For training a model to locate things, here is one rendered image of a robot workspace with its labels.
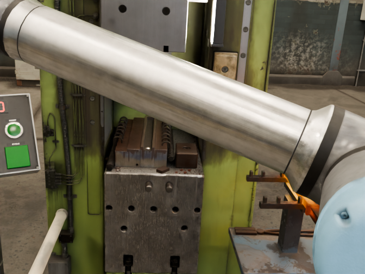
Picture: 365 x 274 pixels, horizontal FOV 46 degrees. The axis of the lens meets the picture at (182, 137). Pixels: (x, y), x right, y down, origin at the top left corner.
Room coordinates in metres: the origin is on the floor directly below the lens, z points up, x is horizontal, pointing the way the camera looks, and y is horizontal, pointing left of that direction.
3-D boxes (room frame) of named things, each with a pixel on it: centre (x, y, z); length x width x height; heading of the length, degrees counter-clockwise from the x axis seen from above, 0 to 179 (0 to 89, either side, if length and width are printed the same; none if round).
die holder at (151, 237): (1.77, 0.11, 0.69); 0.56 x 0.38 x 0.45; 3
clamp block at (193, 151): (1.62, -0.02, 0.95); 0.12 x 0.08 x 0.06; 3
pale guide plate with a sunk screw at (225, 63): (1.70, -0.15, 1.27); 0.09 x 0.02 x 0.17; 93
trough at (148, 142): (1.76, 0.14, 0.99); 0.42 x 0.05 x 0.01; 3
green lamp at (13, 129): (1.41, 0.58, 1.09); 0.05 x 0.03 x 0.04; 93
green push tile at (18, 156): (1.37, 0.56, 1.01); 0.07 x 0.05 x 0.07; 118
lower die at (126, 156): (1.76, 0.17, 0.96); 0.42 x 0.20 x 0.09; 3
